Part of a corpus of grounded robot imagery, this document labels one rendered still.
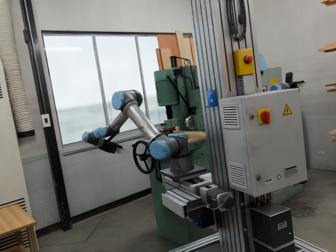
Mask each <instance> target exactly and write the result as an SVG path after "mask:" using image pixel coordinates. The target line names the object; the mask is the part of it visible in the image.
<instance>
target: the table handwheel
mask: <svg viewBox="0 0 336 252"><path fill-rule="evenodd" d="M140 143H141V144H144V145H145V146H146V148H145V151H144V153H142V154H137V153H136V149H137V146H135V147H133V159H134V162H135V164H136V166H137V168H138V169H139V170H140V171H141V172H142V173H143V174H150V173H151V172H152V171H153V170H154V167H155V158H154V157H153V156H152V155H151V153H150V146H149V144H148V143H147V142H146V141H144V140H138V141H136V143H135V144H140ZM147 149H148V150H149V153H147V154H146V152H147ZM137 156H139V159H140V160H141V161H144V163H145V166H146V169H147V171H146V170H144V169H142V168H141V166H140V165H139V162H138V160H137ZM150 157H151V167H150V169H149V168H148V165H147V162H146V160H147V159H148V158H150Z"/></svg>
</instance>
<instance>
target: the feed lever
mask: <svg viewBox="0 0 336 252"><path fill-rule="evenodd" d="M166 78H167V79H169V80H170V82H171V83H172V85H173V86H174V88H175V89H176V90H177V92H178V93H179V95H180V96H181V98H182V99H183V101H184V102H185V104H186V105H187V106H188V109H187V112H188V114H195V115H197V113H196V109H195V108H194V107H190V106H189V105H188V103H187V102H186V100H185V99H184V98H183V96H182V95H181V93H180V92H179V90H178V89H177V87H176V86H175V84H174V83H173V81H172V80H171V79H170V75H169V74H167V75H166Z"/></svg>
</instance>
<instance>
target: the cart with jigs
mask: <svg viewBox="0 0 336 252"><path fill-rule="evenodd" d="M35 225H37V222H36V221H35V220H34V219H33V218H32V217H31V216H30V215H29V214H27V213H26V212H25V211H24V210H23V209H22V208H21V207H20V206H19V205H18V204H14V205H11V206H7V207H4V208H1V209H0V238H1V237H4V236H6V235H9V234H12V233H15V237H16V242H17V245H15V246H13V247H10V248H8V249H5V250H2V251H0V252H28V251H27V250H26V249H25V247H24V243H23V238H22V233H21V230H23V229H26V232H27V237H28V242H29V247H30V252H39V251H38V246H37V241H36V236H35V231H34V226H35Z"/></svg>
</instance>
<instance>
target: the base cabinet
mask: <svg viewBox="0 0 336 252"><path fill-rule="evenodd" d="M192 162H193V164H194V165H197V166H200V167H203V168H206V169H207V171H205V172H201V173H199V175H200V176H201V175H204V174H208V173H211V168H210V160H209V155H207V156H204V157H201V158H198V159H195V160H193V161H192ZM151 164H152V162H150V161H147V166H148V169H150V168H151ZM160 167H161V170H164V169H168V168H170V164H165V163H160ZM149 179H150V185H151V192H152V198H153V205H154V211H155V218H156V224H157V231H158V234H159V235H160V236H163V237H165V238H167V239H170V240H172V241H174V242H177V243H179V244H181V245H187V244H190V243H192V242H195V241H198V240H200V239H203V238H206V237H208V236H211V235H214V234H215V233H217V232H218V231H215V230H213V229H211V228H210V227H206V228H203V229H202V228H200V227H198V226H196V225H195V224H193V223H192V222H191V221H189V220H188V219H186V218H185V217H184V218H182V217H181V216H179V215H178V214H176V213H175V212H173V211H172V210H170V209H169V208H167V207H166V206H164V205H163V200H162V194H163V193H165V191H166V187H164V186H163V183H161V182H160V181H158V180H157V179H156V174H155V168H154V169H153V171H152V172H151V173H149Z"/></svg>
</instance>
